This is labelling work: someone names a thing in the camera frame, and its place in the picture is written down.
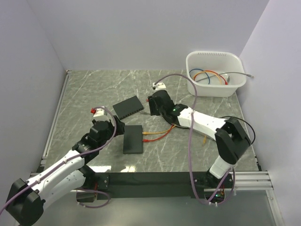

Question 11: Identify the black network switch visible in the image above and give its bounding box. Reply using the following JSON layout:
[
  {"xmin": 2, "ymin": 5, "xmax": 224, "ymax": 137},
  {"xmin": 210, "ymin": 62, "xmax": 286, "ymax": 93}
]
[
  {"xmin": 123, "ymin": 125, "xmax": 143, "ymax": 154},
  {"xmin": 113, "ymin": 96, "xmax": 144, "ymax": 120}
]

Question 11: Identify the blue cable in bin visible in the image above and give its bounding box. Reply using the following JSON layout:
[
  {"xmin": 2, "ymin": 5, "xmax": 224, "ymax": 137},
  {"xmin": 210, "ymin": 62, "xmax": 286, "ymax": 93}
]
[{"xmin": 190, "ymin": 68, "xmax": 211, "ymax": 84}]

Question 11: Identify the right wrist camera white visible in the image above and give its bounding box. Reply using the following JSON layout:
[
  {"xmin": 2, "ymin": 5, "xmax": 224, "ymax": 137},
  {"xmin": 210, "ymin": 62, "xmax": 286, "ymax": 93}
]
[{"xmin": 152, "ymin": 82, "xmax": 166, "ymax": 91}]

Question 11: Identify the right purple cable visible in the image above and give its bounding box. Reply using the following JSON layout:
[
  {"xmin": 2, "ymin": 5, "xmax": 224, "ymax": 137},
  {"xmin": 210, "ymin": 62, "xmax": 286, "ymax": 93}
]
[{"xmin": 154, "ymin": 73, "xmax": 236, "ymax": 207}]

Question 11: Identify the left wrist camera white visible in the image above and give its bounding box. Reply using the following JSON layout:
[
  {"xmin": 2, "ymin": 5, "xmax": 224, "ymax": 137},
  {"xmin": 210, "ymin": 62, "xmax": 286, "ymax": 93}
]
[{"xmin": 90, "ymin": 107, "xmax": 107, "ymax": 118}]

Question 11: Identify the grey cable in bin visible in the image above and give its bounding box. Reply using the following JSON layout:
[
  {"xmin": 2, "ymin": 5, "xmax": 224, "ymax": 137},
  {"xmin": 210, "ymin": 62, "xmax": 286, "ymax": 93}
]
[{"xmin": 196, "ymin": 72, "xmax": 255, "ymax": 83}]

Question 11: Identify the yellow ethernet cable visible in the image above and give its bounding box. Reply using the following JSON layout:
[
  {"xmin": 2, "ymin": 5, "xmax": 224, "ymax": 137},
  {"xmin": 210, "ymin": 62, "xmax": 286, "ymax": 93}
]
[{"xmin": 143, "ymin": 126, "xmax": 207, "ymax": 145}]

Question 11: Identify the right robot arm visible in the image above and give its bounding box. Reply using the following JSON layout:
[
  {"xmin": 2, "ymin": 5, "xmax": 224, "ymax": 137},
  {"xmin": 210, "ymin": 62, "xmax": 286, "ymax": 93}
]
[{"xmin": 148, "ymin": 90, "xmax": 252, "ymax": 188}]

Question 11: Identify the black base beam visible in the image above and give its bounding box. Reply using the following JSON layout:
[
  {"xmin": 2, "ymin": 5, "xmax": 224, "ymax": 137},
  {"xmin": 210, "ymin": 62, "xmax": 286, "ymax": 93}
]
[{"xmin": 79, "ymin": 172, "xmax": 220, "ymax": 198}]

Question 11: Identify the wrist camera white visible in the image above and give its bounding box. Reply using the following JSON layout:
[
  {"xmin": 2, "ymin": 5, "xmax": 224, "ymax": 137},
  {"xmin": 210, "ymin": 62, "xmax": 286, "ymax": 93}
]
[
  {"xmin": 152, "ymin": 82, "xmax": 166, "ymax": 91},
  {"xmin": 90, "ymin": 107, "xmax": 107, "ymax": 118}
]

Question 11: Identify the red cable in bin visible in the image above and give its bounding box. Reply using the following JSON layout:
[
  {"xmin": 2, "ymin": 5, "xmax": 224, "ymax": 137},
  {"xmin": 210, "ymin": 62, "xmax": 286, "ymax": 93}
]
[{"xmin": 204, "ymin": 70, "xmax": 229, "ymax": 85}]

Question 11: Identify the white plastic bin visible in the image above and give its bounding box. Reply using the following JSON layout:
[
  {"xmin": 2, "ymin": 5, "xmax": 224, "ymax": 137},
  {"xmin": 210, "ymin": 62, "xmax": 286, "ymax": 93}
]
[{"xmin": 186, "ymin": 51, "xmax": 247, "ymax": 97}]

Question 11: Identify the red ethernet cable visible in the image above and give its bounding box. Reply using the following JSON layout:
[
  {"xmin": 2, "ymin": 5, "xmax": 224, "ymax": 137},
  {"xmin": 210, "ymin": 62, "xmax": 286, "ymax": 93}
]
[{"xmin": 143, "ymin": 98, "xmax": 177, "ymax": 143}]

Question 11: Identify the orange cable in bin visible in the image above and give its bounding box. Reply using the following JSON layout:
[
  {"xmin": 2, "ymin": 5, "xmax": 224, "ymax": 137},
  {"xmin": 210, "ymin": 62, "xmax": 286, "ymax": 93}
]
[{"xmin": 193, "ymin": 70, "xmax": 228, "ymax": 85}]

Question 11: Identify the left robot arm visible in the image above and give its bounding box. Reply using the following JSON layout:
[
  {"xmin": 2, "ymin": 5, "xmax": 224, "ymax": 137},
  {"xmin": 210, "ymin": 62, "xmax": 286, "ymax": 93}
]
[{"xmin": 2, "ymin": 116, "xmax": 125, "ymax": 226}]

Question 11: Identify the black ethernet cable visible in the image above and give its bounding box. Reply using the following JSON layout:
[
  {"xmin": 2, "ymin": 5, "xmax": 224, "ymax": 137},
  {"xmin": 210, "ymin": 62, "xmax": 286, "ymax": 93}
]
[{"xmin": 174, "ymin": 117, "xmax": 256, "ymax": 145}]

